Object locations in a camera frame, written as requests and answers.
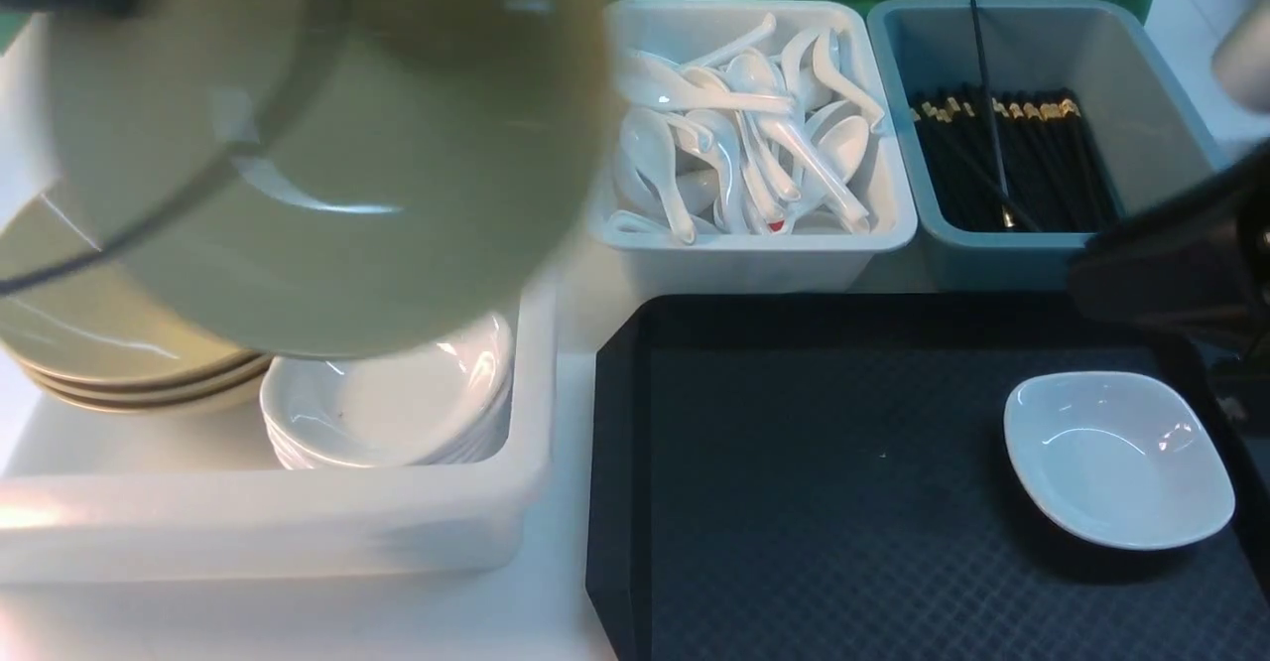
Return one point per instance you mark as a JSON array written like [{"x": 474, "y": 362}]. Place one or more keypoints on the black chopstick gold tip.
[{"x": 1010, "y": 220}]

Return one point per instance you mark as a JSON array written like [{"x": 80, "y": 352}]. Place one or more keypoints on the white square sauce dish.
[{"x": 1117, "y": 459}]

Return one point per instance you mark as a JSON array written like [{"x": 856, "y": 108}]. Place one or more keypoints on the blue-grey chopstick bin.
[{"x": 1153, "y": 142}]

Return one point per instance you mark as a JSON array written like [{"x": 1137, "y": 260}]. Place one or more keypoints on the pile of white soup spoons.
[{"x": 761, "y": 136}]

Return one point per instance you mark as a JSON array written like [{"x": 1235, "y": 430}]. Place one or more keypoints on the stack of white sauce dishes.
[{"x": 448, "y": 401}]

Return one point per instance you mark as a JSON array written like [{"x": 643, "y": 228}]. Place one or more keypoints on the middle olive bowl in stack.
[{"x": 200, "y": 384}]

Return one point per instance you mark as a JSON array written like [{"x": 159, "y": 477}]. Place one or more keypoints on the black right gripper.
[{"x": 1195, "y": 265}]

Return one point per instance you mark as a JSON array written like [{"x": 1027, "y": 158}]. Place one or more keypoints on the olive noodle bowl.
[{"x": 371, "y": 173}]

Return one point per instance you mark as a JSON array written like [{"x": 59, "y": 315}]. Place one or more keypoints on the large white plastic tub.
[{"x": 260, "y": 523}]

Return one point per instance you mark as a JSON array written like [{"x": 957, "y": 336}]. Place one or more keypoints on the bundle of black chopsticks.
[{"x": 1058, "y": 181}]

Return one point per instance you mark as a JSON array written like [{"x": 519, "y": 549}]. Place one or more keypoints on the light grey spoon bin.
[{"x": 728, "y": 264}]

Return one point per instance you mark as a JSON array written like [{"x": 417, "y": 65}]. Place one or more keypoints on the black serving tray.
[{"x": 823, "y": 477}]

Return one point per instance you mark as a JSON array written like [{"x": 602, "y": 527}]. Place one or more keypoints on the bottom olive bowl in stack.
[{"x": 228, "y": 399}]

